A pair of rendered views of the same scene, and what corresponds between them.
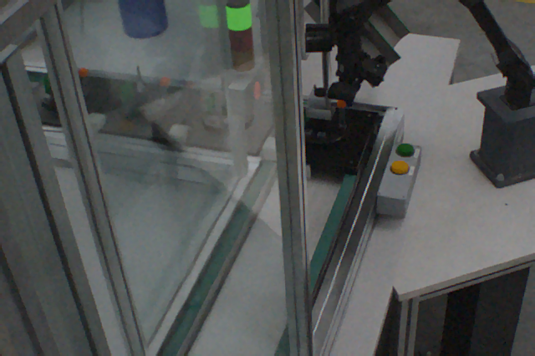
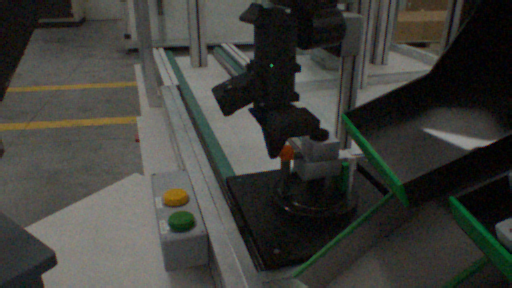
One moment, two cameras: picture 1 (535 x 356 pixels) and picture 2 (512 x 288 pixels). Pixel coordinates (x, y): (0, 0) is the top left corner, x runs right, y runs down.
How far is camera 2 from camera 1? 223 cm
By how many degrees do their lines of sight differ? 106
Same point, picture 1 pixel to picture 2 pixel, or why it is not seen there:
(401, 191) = (159, 178)
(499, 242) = not seen: hidden behind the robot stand
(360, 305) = (164, 158)
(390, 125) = (235, 265)
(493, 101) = (14, 242)
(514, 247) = not seen: hidden behind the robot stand
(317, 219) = (239, 163)
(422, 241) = (130, 215)
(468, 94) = not seen: outside the picture
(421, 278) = (119, 187)
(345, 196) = (221, 166)
